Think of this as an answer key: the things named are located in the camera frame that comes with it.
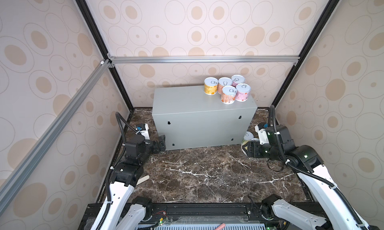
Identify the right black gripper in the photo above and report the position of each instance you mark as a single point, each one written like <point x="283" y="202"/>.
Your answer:
<point x="253" y="148"/>

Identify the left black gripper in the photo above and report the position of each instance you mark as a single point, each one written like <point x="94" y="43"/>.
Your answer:
<point x="157" y="147"/>

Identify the brown orange label can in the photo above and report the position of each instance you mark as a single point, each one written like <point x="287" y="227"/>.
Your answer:
<point x="228" y="94"/>

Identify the yellow label can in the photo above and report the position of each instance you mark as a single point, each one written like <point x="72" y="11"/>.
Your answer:
<point x="211" y="85"/>

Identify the orange pink label can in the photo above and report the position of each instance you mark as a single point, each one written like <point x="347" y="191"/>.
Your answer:
<point x="224" y="81"/>

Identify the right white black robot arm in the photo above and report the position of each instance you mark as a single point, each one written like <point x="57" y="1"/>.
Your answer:
<point x="310" y="168"/>

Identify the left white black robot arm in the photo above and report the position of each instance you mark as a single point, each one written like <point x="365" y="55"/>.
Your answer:
<point x="121" y="182"/>

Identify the green label can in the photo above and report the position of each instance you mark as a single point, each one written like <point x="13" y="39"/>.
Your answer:
<point x="248" y="136"/>

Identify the grey metal cabinet box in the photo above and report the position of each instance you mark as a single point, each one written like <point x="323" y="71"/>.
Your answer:
<point x="189" y="118"/>

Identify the wooden spatula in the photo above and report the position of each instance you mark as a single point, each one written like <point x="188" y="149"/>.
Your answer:
<point x="143" y="179"/>

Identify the pink pen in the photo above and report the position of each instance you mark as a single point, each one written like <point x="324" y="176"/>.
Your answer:
<point x="220" y="227"/>

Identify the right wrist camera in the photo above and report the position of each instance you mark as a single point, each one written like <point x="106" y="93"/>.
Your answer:
<point x="262" y="134"/>

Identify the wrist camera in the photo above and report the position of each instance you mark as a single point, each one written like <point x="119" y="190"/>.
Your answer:
<point x="143" y="129"/>
<point x="262" y="134"/>

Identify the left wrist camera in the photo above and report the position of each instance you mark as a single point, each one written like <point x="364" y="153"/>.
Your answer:
<point x="143" y="129"/>

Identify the horizontal aluminium rail back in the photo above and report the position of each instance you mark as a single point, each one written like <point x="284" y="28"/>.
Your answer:
<point x="205" y="59"/>

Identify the diagonal aluminium rail left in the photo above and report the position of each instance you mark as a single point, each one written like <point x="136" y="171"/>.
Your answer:
<point x="29" y="163"/>

